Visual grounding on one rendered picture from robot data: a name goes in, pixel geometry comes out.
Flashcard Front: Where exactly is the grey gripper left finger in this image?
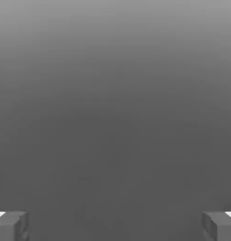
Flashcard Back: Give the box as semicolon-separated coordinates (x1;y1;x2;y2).
0;210;31;241

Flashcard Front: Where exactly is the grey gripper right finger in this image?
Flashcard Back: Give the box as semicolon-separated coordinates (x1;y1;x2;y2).
201;211;231;241

